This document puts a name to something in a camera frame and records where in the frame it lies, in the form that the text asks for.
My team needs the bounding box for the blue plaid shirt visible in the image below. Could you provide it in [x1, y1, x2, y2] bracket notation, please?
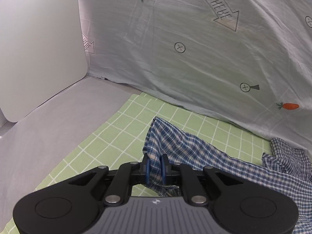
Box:
[143, 117, 311, 233]

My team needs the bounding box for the grey printed backdrop sheet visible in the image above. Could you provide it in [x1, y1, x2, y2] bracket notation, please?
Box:
[78, 0, 311, 149]

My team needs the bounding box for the white rounded board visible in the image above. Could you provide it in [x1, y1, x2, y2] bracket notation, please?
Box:
[1, 0, 88, 123]

